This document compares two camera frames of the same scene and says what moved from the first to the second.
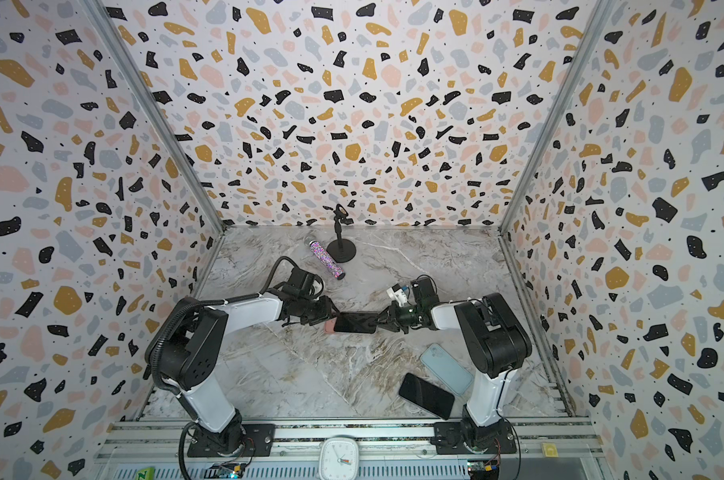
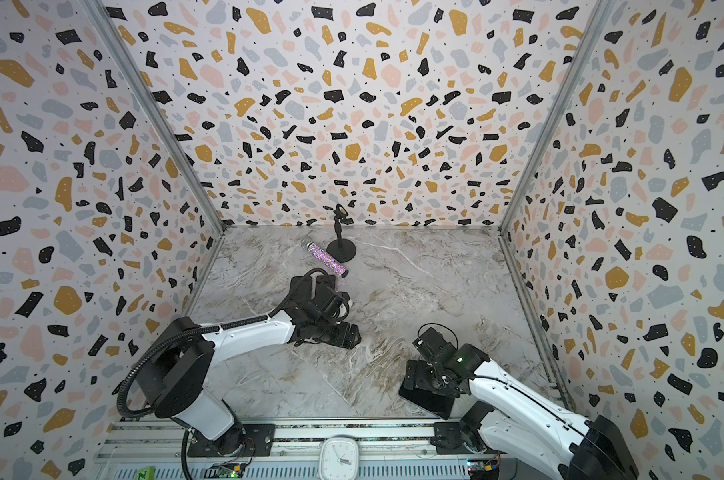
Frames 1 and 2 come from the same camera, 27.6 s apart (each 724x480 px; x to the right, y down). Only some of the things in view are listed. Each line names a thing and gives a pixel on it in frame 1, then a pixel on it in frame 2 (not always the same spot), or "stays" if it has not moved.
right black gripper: x=392 y=315 -> x=425 y=386
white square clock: x=339 y=459 stays
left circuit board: x=232 y=470 stays
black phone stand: x=341 y=250 stays
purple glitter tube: x=326 y=260 stays
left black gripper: x=324 y=303 -> x=342 y=339
